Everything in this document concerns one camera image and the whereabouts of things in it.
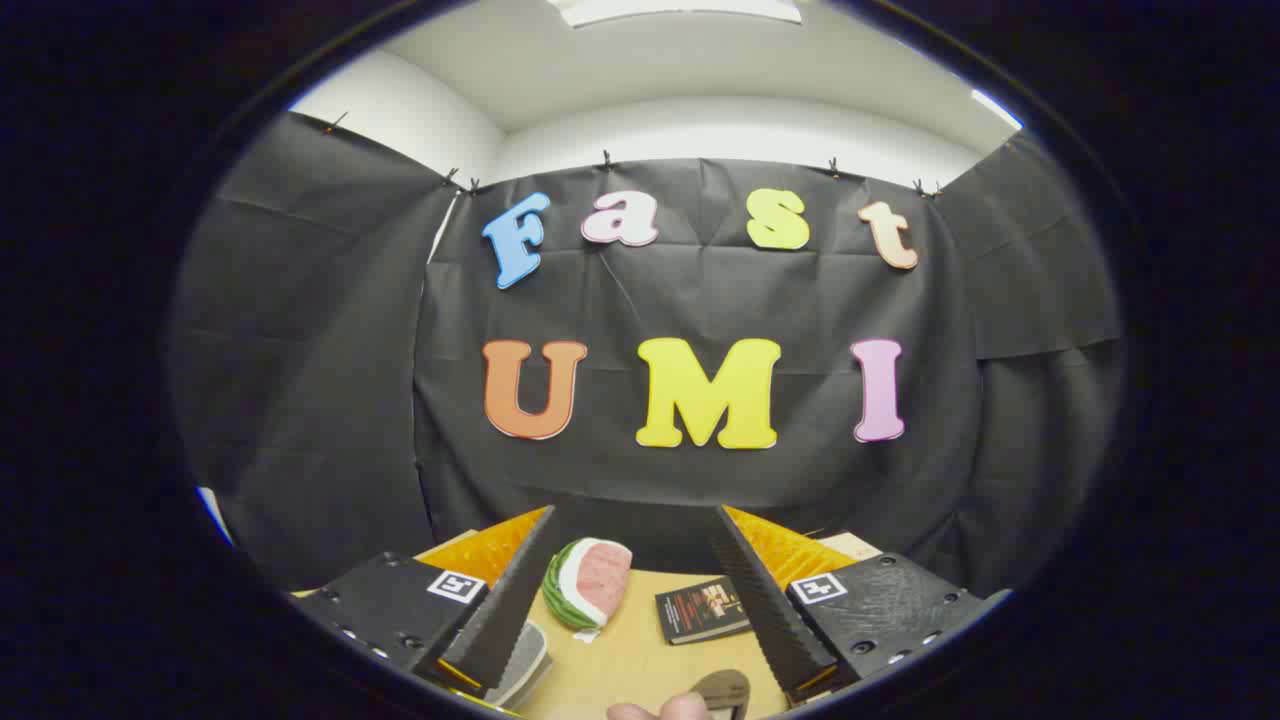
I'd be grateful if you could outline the black cover book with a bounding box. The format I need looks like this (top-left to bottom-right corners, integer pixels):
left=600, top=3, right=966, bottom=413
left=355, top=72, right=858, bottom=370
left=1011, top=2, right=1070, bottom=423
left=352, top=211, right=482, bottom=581
left=655, top=575, right=751, bottom=646

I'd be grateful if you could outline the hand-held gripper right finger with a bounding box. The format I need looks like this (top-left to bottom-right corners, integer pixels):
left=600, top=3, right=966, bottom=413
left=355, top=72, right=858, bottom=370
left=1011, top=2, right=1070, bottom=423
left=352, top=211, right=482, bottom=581
left=710, top=505, right=1013, bottom=706

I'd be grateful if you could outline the brown felt pompom shoe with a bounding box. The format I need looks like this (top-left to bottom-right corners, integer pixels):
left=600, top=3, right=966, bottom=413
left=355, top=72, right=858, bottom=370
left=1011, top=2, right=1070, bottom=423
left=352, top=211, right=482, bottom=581
left=690, top=668, right=752, bottom=720

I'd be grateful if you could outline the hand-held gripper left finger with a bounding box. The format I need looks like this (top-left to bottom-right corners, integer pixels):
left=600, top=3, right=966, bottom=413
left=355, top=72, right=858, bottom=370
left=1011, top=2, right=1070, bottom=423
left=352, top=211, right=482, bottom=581
left=290, top=505, right=558, bottom=716

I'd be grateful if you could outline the ceiling light panel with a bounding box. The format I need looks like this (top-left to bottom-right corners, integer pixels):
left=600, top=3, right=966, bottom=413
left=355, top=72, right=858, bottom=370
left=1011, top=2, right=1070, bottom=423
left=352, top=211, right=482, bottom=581
left=545, top=0, right=804, bottom=28

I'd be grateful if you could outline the watermelon slice plush toy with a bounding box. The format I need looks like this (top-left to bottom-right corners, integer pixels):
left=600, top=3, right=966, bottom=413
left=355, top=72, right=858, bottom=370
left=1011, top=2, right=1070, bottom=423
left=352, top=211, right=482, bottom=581
left=541, top=537, right=634, bottom=641

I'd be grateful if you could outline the white fabric storage box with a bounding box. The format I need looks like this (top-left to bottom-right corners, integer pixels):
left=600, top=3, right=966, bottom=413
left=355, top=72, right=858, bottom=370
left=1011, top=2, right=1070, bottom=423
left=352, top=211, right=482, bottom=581
left=485, top=620, right=553, bottom=711

